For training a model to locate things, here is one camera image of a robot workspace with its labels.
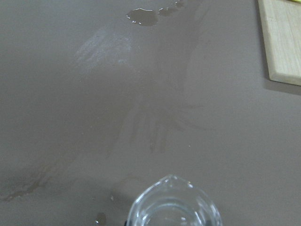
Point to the clear glass measuring cup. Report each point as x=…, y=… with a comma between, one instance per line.
x=173, y=201

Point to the wooden cutting board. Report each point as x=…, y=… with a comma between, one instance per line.
x=281, y=28

